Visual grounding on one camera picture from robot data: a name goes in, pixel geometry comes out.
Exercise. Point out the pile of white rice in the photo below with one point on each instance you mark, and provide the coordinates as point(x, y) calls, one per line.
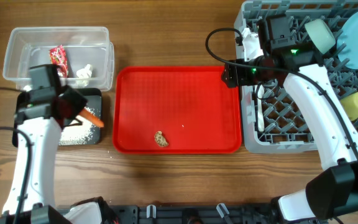
point(79, 131)

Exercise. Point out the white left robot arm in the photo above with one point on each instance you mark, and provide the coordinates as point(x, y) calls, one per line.
point(40, 120)

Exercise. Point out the grey dishwasher rack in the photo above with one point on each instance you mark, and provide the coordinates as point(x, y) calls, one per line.
point(285, 128)

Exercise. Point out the yellow plastic cup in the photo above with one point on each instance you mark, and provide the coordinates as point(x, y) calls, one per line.
point(350, 105)

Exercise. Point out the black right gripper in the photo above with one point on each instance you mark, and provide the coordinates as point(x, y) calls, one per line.
point(229, 75)

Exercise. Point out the orange carrot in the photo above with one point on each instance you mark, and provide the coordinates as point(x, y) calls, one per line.
point(91, 118)

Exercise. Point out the clear plastic bin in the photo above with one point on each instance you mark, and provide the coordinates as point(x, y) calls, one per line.
point(29, 47)

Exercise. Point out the black tray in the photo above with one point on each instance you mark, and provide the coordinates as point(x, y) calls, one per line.
point(94, 105)

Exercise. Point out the brown shiitake mushroom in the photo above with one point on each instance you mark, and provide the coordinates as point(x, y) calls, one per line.
point(160, 139)

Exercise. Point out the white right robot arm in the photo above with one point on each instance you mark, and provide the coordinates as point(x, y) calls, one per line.
point(301, 73)

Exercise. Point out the red serving tray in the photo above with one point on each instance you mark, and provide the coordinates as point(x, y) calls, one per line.
point(193, 108)

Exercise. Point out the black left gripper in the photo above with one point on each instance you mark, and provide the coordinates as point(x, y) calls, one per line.
point(80, 99)

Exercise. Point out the white tissue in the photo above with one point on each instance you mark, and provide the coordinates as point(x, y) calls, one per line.
point(83, 75)

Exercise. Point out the red snack wrapper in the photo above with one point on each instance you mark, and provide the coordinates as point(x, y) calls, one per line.
point(58, 57)

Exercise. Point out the green bowl with rice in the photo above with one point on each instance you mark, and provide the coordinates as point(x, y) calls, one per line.
point(320, 35)

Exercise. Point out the white plastic spoon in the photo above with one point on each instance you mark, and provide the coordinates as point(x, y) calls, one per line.
point(260, 117)

